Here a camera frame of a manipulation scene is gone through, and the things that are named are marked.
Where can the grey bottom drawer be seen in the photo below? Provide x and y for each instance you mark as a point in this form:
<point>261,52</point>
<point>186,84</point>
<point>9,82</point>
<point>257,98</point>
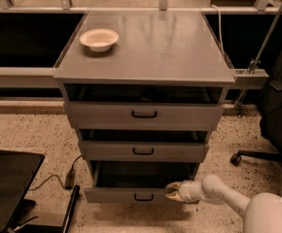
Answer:
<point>136,182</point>

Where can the diagonal metal rod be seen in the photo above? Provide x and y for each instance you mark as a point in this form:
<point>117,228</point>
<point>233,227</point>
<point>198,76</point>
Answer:
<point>260,5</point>

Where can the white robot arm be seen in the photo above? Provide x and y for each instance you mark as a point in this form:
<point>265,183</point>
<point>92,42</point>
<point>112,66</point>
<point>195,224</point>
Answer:
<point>261,213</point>

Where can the grey middle drawer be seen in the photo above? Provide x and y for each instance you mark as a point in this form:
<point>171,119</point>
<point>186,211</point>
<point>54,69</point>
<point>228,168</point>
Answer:
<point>143,151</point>

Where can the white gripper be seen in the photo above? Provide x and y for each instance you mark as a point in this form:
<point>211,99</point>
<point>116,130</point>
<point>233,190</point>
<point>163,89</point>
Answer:
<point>187,191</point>

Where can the black monitor screen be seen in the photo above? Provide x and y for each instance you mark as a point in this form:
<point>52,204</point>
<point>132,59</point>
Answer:
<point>17,172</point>

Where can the black power adapter with cable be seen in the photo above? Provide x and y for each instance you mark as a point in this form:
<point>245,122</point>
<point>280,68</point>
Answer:
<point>69,181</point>

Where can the black tube on floor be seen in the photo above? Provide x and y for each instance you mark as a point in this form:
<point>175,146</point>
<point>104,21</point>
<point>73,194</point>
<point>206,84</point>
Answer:
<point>70,210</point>

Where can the white bowl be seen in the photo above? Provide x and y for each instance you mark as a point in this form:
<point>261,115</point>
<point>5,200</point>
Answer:
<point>99,40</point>

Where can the metal frame rail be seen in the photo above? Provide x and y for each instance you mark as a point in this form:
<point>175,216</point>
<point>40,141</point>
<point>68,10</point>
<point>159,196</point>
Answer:
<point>24,77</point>

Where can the grey drawer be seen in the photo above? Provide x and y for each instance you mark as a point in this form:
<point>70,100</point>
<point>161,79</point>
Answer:
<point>143,151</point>
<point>136,182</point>
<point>137,116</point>

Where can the grey drawer cabinet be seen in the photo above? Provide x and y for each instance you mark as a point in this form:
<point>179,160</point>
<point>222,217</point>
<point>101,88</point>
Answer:
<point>160,58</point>

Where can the grey top drawer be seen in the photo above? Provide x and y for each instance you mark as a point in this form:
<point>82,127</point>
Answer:
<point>137,116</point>

